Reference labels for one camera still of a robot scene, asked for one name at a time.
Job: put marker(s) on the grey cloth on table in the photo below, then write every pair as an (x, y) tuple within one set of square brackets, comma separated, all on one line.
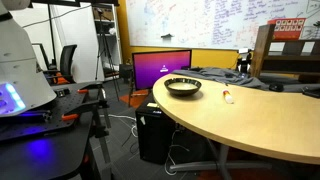
[(263, 82)]

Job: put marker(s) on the whiteboard with writing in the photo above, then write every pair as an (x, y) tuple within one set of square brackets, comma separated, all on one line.
[(210, 24)]

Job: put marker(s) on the black device at table edge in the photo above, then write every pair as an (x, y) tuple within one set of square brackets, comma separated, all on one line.
[(315, 93)]

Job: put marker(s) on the black clamp with orange handles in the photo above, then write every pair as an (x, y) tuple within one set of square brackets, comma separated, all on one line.
[(99, 131)]

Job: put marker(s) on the black computer mouse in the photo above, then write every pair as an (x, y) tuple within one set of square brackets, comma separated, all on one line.
[(276, 87)]

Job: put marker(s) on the grey metal table leg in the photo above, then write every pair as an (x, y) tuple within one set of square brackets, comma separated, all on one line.
[(220, 163)]

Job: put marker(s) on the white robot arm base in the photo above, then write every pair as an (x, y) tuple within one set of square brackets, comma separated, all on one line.
[(22, 87)]

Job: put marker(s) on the computer monitor with purple screen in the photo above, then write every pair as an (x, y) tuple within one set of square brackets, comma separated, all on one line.
[(148, 67)]

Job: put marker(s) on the black camera tripod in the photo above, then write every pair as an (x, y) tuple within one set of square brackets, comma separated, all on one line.
[(102, 26)]

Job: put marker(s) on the black perforated mounting table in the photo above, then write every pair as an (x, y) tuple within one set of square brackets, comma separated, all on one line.
[(52, 150)]

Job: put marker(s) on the black computer tower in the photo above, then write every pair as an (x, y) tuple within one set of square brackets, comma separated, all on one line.
[(159, 136)]

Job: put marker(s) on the white marker with red cap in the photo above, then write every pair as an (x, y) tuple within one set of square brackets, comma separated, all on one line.
[(227, 97)]

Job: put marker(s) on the wooden shelf unit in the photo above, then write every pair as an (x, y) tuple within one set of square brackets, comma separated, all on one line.
[(299, 57)]

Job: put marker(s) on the black bowl with cream interior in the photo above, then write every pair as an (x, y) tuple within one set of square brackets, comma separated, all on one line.
[(182, 86)]

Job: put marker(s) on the red and white box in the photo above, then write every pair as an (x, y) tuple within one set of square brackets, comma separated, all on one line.
[(287, 28)]

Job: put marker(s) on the black office chair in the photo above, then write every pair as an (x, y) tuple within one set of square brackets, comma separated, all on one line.
[(53, 73)]

